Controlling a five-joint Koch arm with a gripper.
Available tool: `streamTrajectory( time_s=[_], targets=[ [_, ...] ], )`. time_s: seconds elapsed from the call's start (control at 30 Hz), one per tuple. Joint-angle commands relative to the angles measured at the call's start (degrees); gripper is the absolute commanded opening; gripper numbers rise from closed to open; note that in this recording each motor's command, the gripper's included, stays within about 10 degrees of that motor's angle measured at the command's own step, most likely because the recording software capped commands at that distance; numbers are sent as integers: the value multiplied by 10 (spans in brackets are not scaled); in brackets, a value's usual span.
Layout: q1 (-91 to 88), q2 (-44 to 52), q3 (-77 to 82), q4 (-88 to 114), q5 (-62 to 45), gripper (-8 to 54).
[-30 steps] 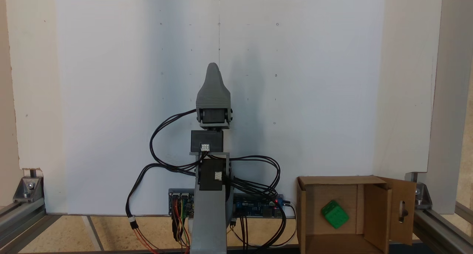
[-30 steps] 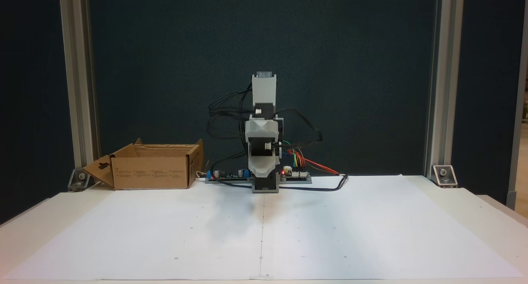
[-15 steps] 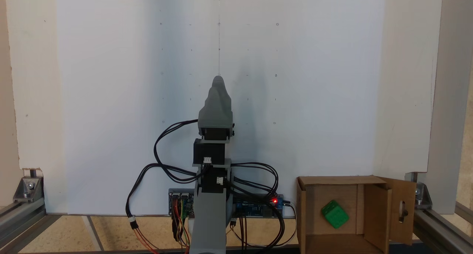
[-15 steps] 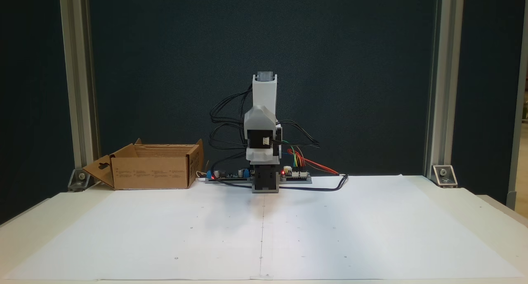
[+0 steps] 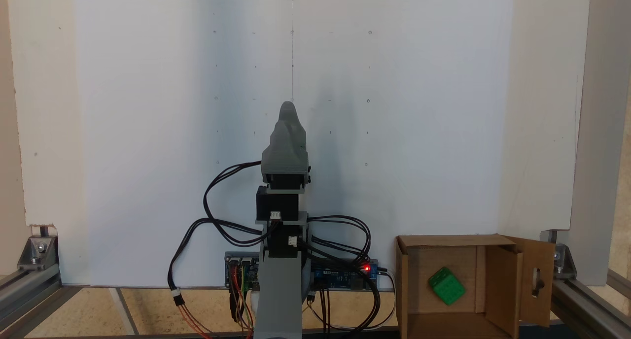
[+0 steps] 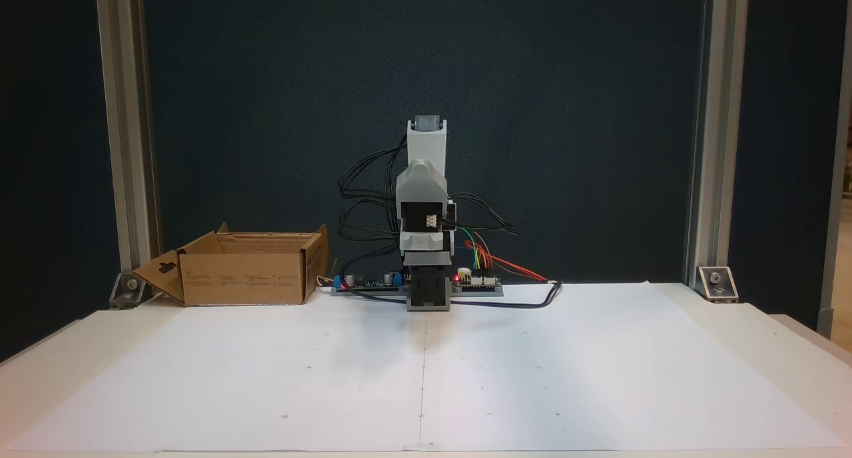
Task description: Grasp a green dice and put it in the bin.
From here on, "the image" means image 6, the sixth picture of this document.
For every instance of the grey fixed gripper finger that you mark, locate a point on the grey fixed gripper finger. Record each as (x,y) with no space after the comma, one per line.
(426,257)

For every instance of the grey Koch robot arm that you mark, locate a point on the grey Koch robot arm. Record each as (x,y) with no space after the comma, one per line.
(426,145)

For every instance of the circuit board with red LED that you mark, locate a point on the circuit board with red LED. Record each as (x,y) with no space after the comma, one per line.
(479,282)

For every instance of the circuit board with blue parts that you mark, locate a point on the circuit board with blue parts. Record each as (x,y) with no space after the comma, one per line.
(369,281)

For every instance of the brown cardboard box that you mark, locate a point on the brown cardboard box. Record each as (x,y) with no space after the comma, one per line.
(243,278)

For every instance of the metal corner bracket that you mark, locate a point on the metal corner bracket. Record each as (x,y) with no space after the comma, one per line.
(128,290)
(717,283)

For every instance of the aluminium frame post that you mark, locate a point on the aluminium frame post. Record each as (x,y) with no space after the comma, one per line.
(126,145)
(715,145)

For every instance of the thin aluminium edge post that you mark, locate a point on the thin aluminium edge post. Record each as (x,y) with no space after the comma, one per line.
(837,178)

